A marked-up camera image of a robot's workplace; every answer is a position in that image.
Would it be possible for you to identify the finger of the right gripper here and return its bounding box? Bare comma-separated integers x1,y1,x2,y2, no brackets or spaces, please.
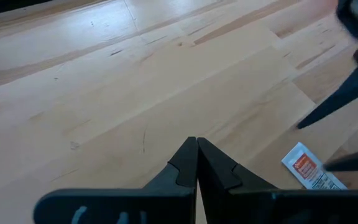
323,146,358,172
296,67,358,130

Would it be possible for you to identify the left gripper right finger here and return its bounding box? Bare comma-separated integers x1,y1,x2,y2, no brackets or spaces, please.
197,138,358,224

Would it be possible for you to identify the black aluminium table frame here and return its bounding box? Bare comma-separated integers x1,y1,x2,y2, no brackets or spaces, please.
0,0,54,9

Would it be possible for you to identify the white packet red print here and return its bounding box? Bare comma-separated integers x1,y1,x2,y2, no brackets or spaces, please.
280,142,349,190

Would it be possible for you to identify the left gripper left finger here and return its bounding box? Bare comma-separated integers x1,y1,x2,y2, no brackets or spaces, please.
33,137,198,224

